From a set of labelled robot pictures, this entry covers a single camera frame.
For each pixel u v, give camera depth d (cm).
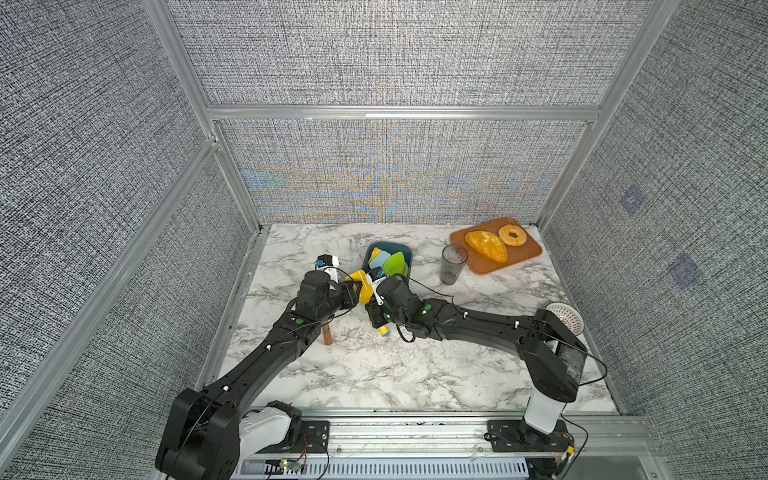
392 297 65
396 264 106
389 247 110
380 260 106
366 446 73
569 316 92
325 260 73
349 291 72
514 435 73
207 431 39
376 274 75
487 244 109
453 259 94
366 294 78
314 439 73
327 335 90
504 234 114
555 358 48
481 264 107
